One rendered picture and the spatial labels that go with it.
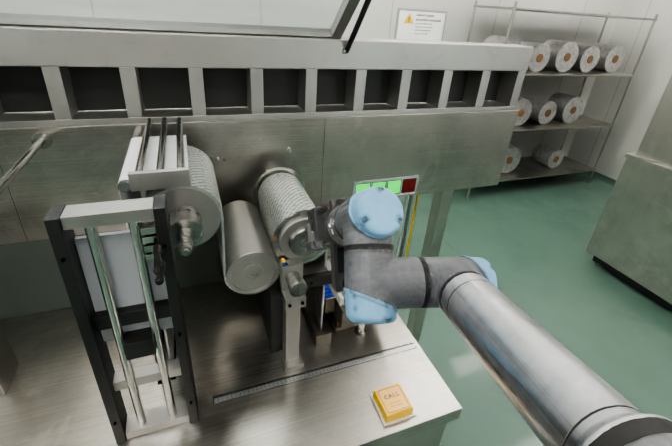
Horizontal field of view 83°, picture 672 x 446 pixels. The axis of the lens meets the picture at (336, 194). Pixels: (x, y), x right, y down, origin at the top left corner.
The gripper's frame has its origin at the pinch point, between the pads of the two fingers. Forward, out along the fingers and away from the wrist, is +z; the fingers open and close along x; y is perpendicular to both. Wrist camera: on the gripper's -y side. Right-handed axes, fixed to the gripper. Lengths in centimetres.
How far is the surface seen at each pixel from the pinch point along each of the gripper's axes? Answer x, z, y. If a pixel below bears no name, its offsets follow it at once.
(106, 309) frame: 40.8, -5.7, -4.8
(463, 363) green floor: -105, 111, -70
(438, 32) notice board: -209, 186, 195
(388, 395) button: -13.1, 6.9, -36.4
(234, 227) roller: 16.4, 13.7, 9.1
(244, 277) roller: 16.0, 8.2, -3.4
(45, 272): 65, 42, 8
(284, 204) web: 4.9, 5.1, 11.9
